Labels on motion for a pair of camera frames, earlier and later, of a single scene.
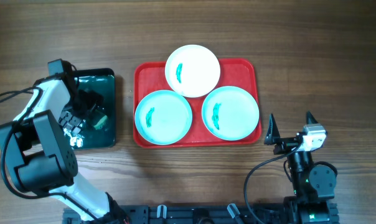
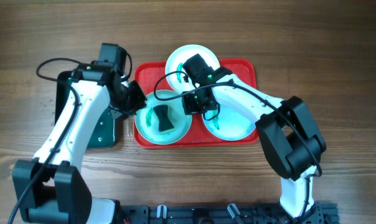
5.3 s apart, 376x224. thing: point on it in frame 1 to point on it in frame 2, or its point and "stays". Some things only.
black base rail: x=211 y=214 stays
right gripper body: x=286 y=144 to x=192 y=103
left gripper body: x=81 y=108 to x=126 y=99
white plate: x=164 y=117 stays
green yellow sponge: x=101 y=122 to x=162 y=112
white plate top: x=193 y=71 stays
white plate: x=230 y=113 stays
